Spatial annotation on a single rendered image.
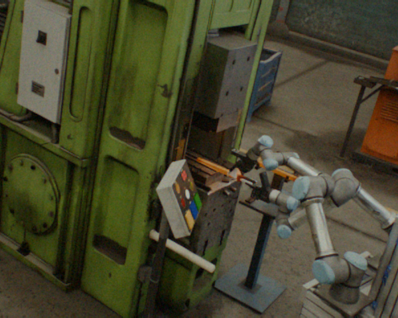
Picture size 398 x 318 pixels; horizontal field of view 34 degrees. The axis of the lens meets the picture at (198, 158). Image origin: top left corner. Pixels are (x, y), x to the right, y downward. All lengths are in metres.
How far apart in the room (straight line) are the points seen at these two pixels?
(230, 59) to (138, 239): 1.17
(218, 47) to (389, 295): 1.54
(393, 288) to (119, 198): 1.62
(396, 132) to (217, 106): 3.75
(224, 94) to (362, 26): 7.74
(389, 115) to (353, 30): 4.38
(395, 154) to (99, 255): 3.92
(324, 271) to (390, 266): 0.41
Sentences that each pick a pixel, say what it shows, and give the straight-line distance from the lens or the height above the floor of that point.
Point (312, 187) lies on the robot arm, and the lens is 3.25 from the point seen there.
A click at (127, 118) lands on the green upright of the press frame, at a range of 3.70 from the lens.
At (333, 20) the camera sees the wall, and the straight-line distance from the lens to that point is 11.31.
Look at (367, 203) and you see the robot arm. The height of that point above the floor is 1.11.
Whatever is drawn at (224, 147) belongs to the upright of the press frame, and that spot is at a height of 1.02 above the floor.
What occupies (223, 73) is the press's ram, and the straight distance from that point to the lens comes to 3.50.
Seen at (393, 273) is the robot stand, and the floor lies 1.00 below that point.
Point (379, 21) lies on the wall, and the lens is 11.10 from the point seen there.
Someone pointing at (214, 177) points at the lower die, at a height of 0.96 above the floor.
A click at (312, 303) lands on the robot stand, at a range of 3.45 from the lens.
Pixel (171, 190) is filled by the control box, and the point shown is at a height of 1.18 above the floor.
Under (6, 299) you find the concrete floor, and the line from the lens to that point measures 4.24.
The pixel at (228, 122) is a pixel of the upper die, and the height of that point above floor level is 1.31.
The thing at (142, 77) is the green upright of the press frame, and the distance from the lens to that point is 3.57.
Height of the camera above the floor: 2.66
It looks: 25 degrees down
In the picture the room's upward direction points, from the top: 12 degrees clockwise
